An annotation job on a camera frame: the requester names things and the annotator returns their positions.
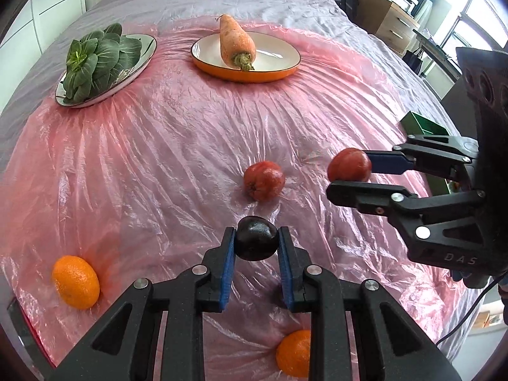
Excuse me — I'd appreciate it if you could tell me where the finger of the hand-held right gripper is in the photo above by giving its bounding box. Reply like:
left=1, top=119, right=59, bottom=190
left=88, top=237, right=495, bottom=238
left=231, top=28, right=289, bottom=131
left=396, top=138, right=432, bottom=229
left=326, top=180, right=487, bottom=231
left=362, top=134, right=483, bottom=185

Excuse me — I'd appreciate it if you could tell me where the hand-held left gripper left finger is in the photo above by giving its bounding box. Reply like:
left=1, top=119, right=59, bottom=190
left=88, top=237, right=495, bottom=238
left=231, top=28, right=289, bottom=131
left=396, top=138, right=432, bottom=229
left=48, top=227, right=237, bottom=381

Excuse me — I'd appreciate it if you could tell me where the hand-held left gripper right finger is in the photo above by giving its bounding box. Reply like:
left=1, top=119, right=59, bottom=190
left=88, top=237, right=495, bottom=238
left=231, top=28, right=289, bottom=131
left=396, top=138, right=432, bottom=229
left=277, top=226, right=463, bottom=381

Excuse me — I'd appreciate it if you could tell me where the red apple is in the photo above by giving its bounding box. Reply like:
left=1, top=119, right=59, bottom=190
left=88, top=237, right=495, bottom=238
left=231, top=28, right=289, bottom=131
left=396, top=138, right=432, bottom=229
left=243, top=161, right=285, bottom=202
left=327, top=148, right=372, bottom=183

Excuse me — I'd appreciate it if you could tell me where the dark plum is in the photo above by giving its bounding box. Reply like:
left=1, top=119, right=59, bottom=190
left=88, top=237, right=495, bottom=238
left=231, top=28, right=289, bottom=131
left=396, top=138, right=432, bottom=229
left=235, top=216, right=278, bottom=262

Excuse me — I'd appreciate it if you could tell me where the green tray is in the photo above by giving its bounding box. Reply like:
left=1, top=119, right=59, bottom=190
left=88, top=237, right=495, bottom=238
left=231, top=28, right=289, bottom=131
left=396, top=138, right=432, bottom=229
left=400, top=112, right=463, bottom=196

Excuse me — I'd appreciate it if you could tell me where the orange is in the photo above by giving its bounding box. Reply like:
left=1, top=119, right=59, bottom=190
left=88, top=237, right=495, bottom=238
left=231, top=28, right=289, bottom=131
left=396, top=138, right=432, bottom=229
left=276, top=329, right=312, bottom=378
left=51, top=256, right=101, bottom=310

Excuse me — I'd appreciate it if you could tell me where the person's right hand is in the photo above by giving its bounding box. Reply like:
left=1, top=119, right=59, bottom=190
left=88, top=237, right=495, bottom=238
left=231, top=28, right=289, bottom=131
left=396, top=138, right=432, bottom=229
left=451, top=269, right=477, bottom=286

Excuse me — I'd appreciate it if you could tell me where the grey chair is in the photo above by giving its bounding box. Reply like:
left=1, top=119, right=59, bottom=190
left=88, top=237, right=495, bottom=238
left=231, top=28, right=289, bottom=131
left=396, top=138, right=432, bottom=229
left=440, top=83, right=483, bottom=139

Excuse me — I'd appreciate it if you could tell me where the dark tote bag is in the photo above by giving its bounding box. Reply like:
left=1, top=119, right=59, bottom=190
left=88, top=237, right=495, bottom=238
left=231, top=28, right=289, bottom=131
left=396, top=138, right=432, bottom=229
left=403, top=48, right=428, bottom=75

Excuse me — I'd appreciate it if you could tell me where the grey desk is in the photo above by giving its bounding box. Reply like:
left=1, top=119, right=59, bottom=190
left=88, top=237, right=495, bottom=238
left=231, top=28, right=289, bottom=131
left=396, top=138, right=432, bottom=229
left=413, top=28, right=463, bottom=100

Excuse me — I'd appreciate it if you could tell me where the window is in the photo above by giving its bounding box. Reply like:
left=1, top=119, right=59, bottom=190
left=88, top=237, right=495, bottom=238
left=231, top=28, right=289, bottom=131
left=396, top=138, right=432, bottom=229
left=437, top=0, right=508, bottom=52

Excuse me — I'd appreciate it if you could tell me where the pink plastic sheet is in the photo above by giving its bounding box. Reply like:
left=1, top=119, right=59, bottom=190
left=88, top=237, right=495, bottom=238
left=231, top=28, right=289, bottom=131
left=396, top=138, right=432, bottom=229
left=0, top=16, right=477, bottom=381

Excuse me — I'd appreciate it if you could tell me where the wooden drawer cabinet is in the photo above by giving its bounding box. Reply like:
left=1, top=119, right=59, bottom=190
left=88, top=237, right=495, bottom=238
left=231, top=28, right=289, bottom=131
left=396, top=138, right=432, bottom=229
left=357, top=0, right=415, bottom=54

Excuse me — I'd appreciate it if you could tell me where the orange plate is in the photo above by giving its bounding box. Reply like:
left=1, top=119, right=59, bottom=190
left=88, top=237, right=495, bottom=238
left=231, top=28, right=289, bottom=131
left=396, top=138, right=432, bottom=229
left=190, top=32, right=301, bottom=84

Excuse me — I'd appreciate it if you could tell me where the carrot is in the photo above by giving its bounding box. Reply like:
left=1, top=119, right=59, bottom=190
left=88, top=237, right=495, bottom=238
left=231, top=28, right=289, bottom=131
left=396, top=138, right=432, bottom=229
left=219, top=15, right=256, bottom=72

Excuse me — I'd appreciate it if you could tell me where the red phone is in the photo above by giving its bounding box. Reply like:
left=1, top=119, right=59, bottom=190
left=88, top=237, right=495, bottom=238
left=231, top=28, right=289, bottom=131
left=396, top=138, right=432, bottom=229
left=6, top=296, right=56, bottom=371

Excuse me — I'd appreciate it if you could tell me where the white plate with green rim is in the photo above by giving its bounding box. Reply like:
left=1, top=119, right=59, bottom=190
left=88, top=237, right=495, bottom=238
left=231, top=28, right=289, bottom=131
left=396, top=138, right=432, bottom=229
left=55, top=34, right=157, bottom=108

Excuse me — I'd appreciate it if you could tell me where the bok choy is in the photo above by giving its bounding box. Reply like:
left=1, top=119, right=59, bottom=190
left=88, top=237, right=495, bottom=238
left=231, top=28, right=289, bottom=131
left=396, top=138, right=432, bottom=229
left=64, top=23, right=143, bottom=102

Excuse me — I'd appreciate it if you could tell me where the white wardrobe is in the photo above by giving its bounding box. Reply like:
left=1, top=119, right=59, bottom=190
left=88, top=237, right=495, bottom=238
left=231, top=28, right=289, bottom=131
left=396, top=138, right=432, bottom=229
left=0, top=0, right=86, bottom=48

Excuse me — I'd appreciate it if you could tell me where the black cable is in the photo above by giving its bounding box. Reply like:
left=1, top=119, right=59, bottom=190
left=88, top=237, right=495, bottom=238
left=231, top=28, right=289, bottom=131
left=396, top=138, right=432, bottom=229
left=437, top=278, right=505, bottom=345

